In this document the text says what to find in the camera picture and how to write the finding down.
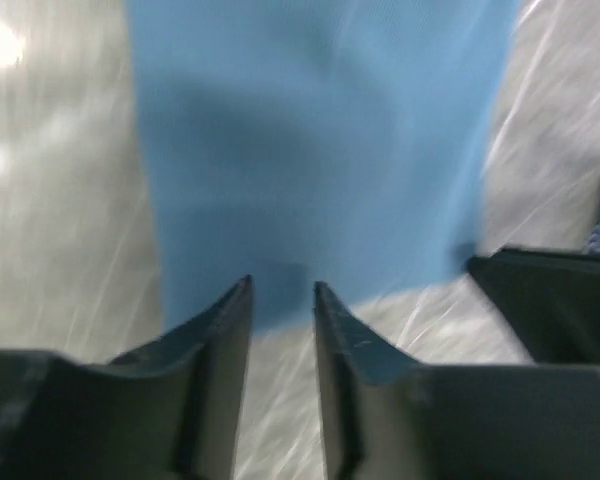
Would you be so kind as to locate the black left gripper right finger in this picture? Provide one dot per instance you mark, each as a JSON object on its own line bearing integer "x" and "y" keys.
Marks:
{"x": 367, "y": 419}

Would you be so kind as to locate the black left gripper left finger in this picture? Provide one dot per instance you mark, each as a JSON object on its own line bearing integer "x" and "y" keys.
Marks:
{"x": 214, "y": 346}

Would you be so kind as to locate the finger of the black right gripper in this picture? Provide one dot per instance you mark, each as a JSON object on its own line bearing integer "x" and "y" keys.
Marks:
{"x": 551, "y": 300}

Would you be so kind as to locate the teal tank top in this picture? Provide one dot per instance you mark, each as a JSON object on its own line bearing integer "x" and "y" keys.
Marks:
{"x": 305, "y": 141}

